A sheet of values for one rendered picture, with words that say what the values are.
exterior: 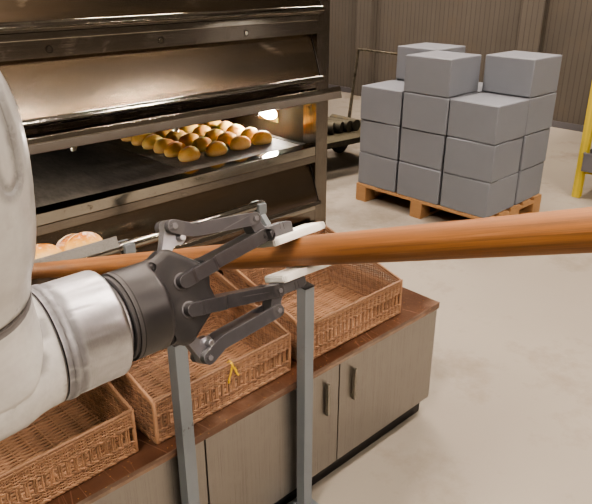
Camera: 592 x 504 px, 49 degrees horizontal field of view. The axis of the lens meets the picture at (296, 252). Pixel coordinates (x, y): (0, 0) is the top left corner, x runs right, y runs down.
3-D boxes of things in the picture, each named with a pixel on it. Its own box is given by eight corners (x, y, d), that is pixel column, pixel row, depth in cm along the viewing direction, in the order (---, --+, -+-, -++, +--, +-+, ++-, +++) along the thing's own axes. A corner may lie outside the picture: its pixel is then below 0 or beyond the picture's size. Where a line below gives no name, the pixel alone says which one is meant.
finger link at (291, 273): (282, 276, 62) (284, 283, 62) (333, 257, 66) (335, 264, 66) (263, 276, 64) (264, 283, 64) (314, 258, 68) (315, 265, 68)
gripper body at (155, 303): (78, 270, 54) (172, 241, 60) (106, 365, 55) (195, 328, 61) (116, 268, 48) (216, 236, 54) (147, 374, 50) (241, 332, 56)
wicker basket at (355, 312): (219, 317, 260) (215, 254, 249) (318, 275, 295) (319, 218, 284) (303, 367, 227) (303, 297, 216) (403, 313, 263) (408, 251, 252)
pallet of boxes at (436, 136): (539, 211, 541) (564, 54, 490) (483, 239, 486) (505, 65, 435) (414, 178, 625) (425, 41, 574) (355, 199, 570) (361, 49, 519)
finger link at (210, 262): (162, 293, 57) (155, 278, 57) (253, 240, 64) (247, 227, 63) (184, 293, 54) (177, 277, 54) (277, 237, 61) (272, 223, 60)
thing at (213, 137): (106, 136, 287) (104, 124, 284) (195, 120, 317) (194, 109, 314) (185, 164, 246) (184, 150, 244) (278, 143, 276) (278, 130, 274)
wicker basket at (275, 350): (76, 379, 221) (64, 307, 210) (208, 321, 257) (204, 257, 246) (156, 448, 189) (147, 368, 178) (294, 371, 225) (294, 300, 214)
